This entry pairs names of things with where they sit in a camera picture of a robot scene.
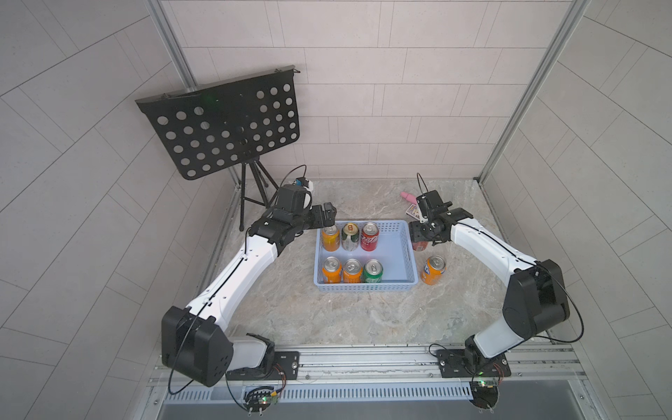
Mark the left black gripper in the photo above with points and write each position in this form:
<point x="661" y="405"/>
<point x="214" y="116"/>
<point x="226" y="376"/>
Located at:
<point x="327" y="218"/>

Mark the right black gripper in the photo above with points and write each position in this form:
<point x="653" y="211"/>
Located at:
<point x="414" y="228"/>

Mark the orange can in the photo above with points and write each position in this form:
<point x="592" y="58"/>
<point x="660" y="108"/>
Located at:
<point x="331" y="238"/>
<point x="435" y="267"/>
<point x="332" y="271"/>
<point x="352" y="271"/>

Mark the green white beer can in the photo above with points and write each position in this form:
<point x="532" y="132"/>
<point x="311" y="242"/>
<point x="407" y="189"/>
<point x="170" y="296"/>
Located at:
<point x="350" y="237"/>

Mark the red cola can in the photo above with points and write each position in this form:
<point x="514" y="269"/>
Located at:
<point x="370" y="236"/>

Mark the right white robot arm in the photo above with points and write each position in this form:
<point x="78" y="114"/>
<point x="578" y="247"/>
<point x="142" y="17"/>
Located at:
<point x="535" y="298"/>

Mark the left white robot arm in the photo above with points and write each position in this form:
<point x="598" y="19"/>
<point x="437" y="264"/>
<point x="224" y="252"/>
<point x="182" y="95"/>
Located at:
<point x="193" y="339"/>

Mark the light blue plastic basket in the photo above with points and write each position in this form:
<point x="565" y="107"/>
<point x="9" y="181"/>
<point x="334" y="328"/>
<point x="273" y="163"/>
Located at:
<point x="394" y="251"/>

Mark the small purple card box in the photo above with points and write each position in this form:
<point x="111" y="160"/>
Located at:
<point x="414" y="212"/>

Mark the pink cylindrical tube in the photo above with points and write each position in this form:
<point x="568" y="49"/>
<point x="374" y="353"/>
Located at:
<point x="409" y="197"/>

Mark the green soda can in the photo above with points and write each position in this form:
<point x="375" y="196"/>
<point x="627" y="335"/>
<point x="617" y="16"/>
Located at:
<point x="372" y="272"/>

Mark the black perforated music stand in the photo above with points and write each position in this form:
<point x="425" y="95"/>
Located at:
<point x="227" y="124"/>

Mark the right circuit board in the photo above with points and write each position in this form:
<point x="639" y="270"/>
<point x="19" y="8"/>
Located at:
<point x="484" y="396"/>

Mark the circuit board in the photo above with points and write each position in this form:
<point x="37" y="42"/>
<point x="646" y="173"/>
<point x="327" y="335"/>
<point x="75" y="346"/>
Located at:
<point x="484" y="396"/>
<point x="260" y="399"/>

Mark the left circuit board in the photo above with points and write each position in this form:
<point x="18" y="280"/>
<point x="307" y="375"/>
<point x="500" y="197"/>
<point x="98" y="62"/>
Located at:
<point x="260" y="399"/>

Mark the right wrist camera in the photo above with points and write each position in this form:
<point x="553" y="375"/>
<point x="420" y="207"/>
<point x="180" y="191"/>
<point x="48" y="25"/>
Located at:
<point x="431" y="205"/>

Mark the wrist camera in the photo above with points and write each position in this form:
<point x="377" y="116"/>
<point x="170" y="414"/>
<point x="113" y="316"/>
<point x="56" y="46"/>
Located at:
<point x="431" y="205"/>
<point x="305" y="183"/>

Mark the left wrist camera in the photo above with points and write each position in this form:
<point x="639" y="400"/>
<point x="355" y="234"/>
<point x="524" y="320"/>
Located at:
<point x="305" y="183"/>

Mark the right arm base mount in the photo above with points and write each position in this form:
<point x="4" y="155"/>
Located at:
<point x="470" y="363"/>

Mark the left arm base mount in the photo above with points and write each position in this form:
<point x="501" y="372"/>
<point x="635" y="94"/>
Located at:
<point x="278" y="365"/>

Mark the aluminium mounting rail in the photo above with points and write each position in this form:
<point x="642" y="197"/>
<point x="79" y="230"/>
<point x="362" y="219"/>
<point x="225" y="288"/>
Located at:
<point x="406" y="363"/>

